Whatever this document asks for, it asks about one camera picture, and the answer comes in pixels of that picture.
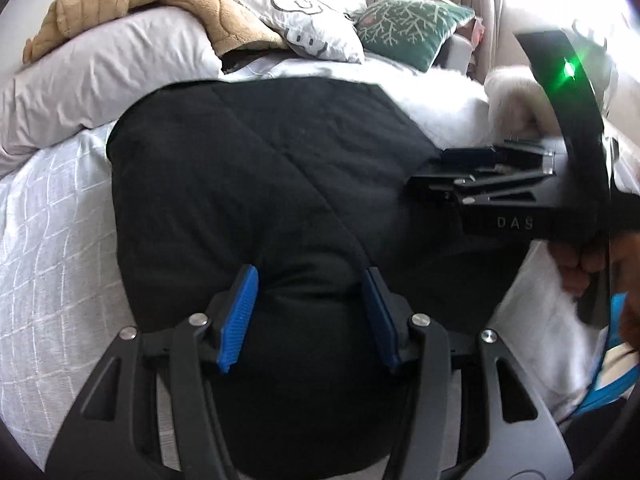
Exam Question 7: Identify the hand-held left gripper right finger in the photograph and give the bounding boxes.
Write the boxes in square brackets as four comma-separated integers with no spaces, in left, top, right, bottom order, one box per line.
[361,266,568,480]

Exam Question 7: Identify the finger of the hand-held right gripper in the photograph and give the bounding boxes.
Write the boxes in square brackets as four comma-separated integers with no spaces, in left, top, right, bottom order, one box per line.
[439,141,557,177]
[410,167,547,207]

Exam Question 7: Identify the tan fleece blanket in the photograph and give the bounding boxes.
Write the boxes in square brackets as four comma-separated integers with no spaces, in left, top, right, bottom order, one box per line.
[22,0,291,63]

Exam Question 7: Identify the teal coral-print pillow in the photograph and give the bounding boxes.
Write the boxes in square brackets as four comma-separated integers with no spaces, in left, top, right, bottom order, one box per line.
[352,0,476,73]

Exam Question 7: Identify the dark navy padded jacket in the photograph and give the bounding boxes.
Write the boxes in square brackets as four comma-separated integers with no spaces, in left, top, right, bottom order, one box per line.
[106,79,551,480]

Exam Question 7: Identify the blue strap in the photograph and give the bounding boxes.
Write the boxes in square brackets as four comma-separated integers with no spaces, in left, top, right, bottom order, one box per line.
[570,292,640,416]

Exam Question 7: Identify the grey printed pillow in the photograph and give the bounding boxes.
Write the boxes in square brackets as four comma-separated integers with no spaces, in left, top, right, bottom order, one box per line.
[230,0,368,65]

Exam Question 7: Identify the beige curtain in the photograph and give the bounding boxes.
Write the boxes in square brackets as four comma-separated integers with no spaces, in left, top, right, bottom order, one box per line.
[475,0,507,86]

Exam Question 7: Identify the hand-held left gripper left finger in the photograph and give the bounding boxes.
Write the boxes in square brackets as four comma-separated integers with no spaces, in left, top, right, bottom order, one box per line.
[45,264,261,480]

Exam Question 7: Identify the person's right hand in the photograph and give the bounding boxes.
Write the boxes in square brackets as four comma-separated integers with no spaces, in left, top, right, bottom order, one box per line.
[552,232,640,311]

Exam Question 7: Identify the white checked bed sheet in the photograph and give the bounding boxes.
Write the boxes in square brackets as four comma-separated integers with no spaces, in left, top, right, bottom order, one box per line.
[0,52,616,461]

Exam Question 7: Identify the cream fluffy blanket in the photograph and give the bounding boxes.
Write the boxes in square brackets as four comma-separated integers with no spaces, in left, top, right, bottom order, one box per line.
[484,62,566,136]

